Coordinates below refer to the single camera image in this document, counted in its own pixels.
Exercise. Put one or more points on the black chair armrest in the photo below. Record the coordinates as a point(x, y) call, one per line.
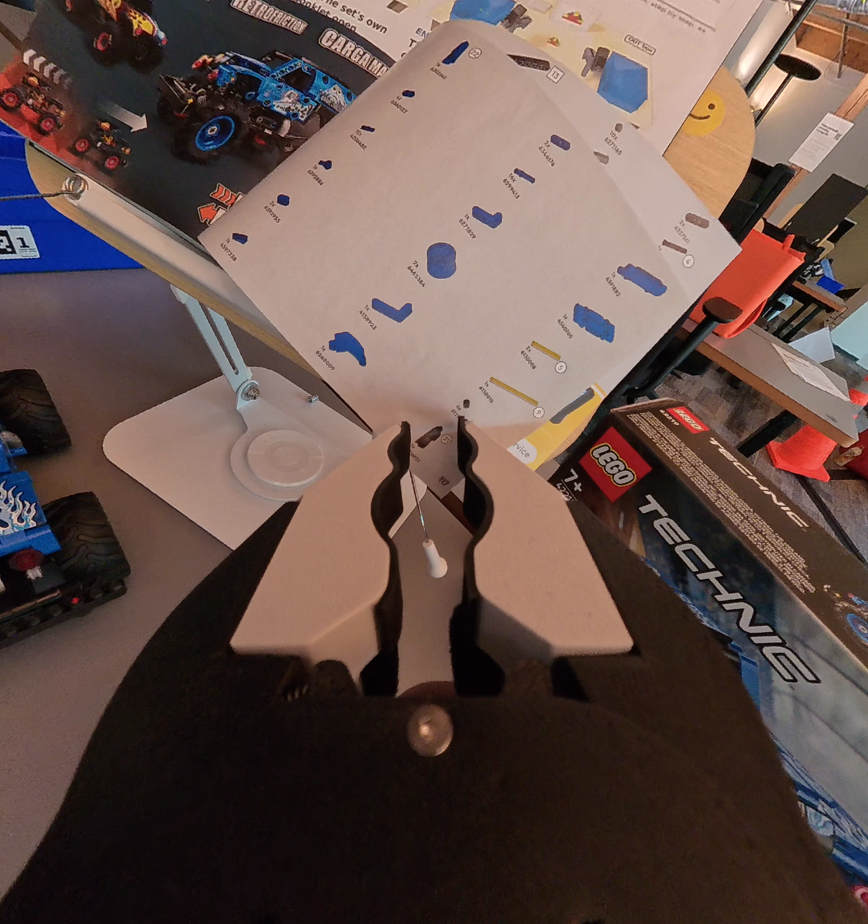
point(723, 310)

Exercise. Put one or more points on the white printed task sheet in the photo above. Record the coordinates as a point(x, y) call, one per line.
point(665, 29)

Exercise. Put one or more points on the dark office chair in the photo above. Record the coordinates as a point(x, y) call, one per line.
point(759, 195)

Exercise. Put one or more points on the white and wooden book stand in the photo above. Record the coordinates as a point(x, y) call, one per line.
point(174, 447)

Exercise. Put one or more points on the yellow smiley sticker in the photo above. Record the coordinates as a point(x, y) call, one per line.
point(712, 119)

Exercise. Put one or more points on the orange chair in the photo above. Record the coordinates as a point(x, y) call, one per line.
point(759, 281)

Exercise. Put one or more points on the large blue plastic bin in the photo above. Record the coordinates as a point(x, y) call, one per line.
point(15, 166)

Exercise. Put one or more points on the blue toy monster truck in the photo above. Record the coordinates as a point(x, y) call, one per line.
point(15, 520)

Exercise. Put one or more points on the grey background table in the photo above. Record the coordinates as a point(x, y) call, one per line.
point(766, 361)

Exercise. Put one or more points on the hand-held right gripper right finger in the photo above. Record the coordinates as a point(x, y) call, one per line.
point(542, 570)

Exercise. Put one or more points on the white paper sheet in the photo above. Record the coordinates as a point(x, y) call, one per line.
point(813, 372)

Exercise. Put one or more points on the toy box with blue truck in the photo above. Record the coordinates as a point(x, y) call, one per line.
point(751, 548)

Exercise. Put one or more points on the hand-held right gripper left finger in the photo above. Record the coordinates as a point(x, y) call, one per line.
point(304, 570)

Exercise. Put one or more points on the black monitor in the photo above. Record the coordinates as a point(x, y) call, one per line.
point(831, 209)

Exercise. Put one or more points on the white marker tag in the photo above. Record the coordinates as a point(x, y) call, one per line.
point(8, 244)

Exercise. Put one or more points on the white wall notice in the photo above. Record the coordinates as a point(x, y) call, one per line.
point(833, 141)

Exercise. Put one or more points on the toy building instruction booklet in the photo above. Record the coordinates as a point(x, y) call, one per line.
point(477, 216)

